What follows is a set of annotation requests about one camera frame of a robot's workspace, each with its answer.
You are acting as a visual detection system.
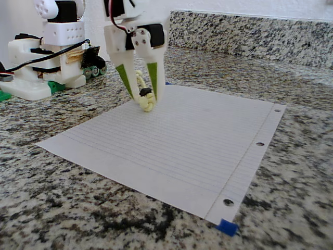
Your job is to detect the red and black gripper wire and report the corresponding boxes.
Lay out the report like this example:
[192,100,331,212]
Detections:
[108,0,136,34]

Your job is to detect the yellow-green knotted rope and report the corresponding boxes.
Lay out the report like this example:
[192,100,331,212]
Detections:
[134,69,157,114]

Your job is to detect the black circuit board green capacitors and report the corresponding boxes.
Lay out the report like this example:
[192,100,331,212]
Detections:
[80,46,108,79]

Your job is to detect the lined white paper sheet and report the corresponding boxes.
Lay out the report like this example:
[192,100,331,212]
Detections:
[35,83,287,226]

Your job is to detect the green table clamp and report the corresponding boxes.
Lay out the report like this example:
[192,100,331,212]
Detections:
[47,80,66,95]
[0,89,12,103]

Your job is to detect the black arm base cable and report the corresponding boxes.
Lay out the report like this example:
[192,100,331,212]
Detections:
[0,38,91,77]

